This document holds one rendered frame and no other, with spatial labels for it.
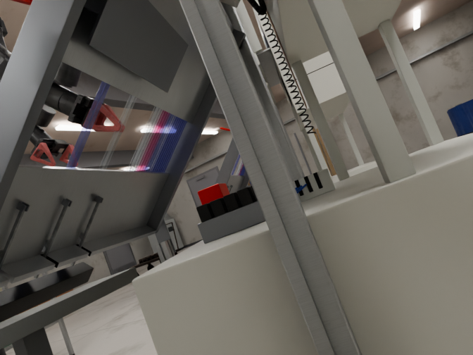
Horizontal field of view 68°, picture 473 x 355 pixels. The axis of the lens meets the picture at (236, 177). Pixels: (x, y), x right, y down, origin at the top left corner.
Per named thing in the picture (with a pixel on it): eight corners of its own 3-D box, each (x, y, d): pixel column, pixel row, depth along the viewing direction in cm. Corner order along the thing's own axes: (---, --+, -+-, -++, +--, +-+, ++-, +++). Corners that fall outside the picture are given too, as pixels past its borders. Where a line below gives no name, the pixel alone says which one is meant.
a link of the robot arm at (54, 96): (53, 105, 88) (35, 102, 82) (61, 78, 86) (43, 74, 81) (75, 115, 86) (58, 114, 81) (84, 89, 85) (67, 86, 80)
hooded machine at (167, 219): (185, 247, 1235) (169, 204, 1248) (172, 253, 1169) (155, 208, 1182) (168, 253, 1272) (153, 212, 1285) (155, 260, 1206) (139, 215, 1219)
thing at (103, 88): (41, 238, 71) (35, 234, 71) (46, 237, 72) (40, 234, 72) (141, 1, 67) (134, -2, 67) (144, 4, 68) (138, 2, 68)
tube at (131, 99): (71, 241, 82) (67, 239, 82) (74, 241, 84) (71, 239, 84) (158, 39, 78) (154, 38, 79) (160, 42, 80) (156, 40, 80)
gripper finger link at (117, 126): (136, 118, 84) (104, 103, 86) (121, 112, 77) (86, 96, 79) (124, 144, 85) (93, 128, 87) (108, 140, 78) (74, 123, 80)
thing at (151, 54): (60, 60, 49) (32, 47, 50) (201, 128, 114) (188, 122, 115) (155, -171, 47) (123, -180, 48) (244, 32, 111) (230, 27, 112)
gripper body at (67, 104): (110, 106, 87) (86, 94, 88) (85, 96, 77) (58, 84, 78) (100, 130, 87) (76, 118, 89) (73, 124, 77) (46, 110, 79)
